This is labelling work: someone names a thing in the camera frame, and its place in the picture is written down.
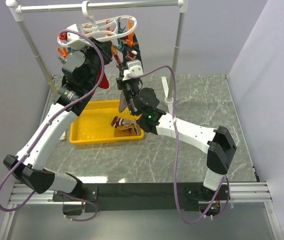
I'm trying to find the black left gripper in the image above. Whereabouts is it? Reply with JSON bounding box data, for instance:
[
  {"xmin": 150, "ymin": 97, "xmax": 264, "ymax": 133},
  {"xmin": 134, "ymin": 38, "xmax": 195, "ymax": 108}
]
[{"xmin": 77, "ymin": 36, "xmax": 113, "ymax": 91}]

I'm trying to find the red sock with stripes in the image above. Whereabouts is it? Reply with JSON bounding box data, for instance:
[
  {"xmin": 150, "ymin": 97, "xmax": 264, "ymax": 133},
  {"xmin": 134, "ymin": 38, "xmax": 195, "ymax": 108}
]
[{"xmin": 97, "ymin": 69, "xmax": 109, "ymax": 90}]

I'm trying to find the white clip hanger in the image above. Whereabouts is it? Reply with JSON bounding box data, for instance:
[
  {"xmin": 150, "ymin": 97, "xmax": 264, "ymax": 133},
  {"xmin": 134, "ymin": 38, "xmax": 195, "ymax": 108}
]
[{"xmin": 57, "ymin": 0, "xmax": 137, "ymax": 50}]

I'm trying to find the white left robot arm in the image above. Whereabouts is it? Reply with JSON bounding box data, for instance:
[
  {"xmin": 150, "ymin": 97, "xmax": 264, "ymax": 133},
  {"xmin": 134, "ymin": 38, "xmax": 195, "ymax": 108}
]
[{"xmin": 3, "ymin": 46, "xmax": 101, "ymax": 201}]

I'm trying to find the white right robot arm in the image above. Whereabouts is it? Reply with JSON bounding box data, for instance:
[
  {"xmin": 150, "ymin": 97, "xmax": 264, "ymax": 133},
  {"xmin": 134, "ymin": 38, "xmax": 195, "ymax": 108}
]
[{"xmin": 116, "ymin": 77, "xmax": 237, "ymax": 200}]

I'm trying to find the dark navy hanging sock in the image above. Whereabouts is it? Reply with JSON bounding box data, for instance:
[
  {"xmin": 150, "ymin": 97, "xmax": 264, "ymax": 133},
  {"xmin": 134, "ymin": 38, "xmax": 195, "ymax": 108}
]
[{"xmin": 119, "ymin": 34, "xmax": 143, "ymax": 77}]

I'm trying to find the mustard yellow sock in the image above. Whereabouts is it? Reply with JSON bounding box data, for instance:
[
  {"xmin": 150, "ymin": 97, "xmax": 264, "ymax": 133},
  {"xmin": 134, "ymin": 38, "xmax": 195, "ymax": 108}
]
[{"xmin": 114, "ymin": 125, "xmax": 138, "ymax": 138}]

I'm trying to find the yellow plastic bin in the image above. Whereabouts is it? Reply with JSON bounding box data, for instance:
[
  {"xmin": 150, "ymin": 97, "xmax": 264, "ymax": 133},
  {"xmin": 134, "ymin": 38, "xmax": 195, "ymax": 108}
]
[{"xmin": 69, "ymin": 99, "xmax": 144, "ymax": 145}]

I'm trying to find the white and silver drying rack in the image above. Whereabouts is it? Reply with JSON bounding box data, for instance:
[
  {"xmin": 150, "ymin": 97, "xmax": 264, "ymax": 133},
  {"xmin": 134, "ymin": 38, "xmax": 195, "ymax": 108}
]
[{"xmin": 5, "ymin": 0, "xmax": 188, "ymax": 93}]

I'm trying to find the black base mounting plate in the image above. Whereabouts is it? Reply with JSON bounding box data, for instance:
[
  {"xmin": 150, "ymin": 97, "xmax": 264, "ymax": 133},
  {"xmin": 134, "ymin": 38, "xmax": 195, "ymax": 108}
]
[{"xmin": 52, "ymin": 182, "xmax": 232, "ymax": 213}]

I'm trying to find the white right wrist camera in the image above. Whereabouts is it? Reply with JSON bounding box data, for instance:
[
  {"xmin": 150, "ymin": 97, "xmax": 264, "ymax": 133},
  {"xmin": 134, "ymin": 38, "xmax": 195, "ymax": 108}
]
[{"xmin": 122, "ymin": 59, "xmax": 144, "ymax": 81}]

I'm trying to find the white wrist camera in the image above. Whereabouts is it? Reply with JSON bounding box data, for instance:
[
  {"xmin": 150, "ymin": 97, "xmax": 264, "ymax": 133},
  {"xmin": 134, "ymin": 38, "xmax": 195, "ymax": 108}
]
[
  {"xmin": 57, "ymin": 23, "xmax": 91, "ymax": 51},
  {"xmin": 122, "ymin": 59, "xmax": 144, "ymax": 81}
]

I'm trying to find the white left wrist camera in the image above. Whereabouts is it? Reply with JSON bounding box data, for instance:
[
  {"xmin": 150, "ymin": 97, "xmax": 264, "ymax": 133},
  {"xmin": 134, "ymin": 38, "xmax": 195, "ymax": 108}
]
[{"xmin": 57, "ymin": 23, "xmax": 91, "ymax": 51}]

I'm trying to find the aluminium rail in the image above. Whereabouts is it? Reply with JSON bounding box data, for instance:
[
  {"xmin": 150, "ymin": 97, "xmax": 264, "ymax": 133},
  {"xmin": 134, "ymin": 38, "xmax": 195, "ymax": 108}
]
[{"xmin": 8, "ymin": 182, "xmax": 273, "ymax": 205}]

